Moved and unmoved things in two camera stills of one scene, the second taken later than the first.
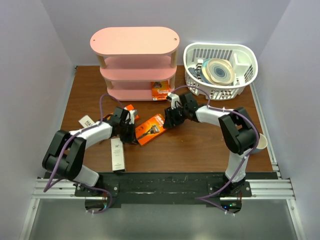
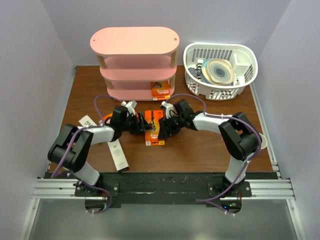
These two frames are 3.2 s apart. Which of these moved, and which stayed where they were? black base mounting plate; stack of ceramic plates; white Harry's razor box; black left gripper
Moved: black left gripper
Stayed: stack of ceramic plates; white Harry's razor box; black base mounting plate
